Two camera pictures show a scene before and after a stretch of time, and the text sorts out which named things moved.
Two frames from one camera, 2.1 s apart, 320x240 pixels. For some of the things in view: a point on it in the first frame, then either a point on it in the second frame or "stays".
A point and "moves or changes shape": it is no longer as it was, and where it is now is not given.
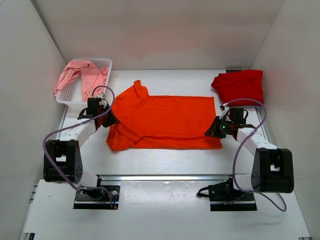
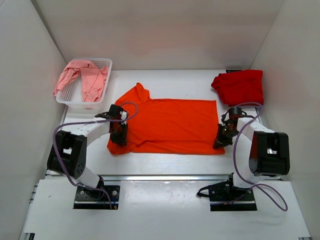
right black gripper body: x=221 y=128 → x=224 y=135
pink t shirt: x=91 y=77 stays
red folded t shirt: x=246 y=84 stays
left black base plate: x=97 y=199 stays
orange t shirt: x=153 y=122 moves or changes shape
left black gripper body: x=109 y=119 → x=120 y=134
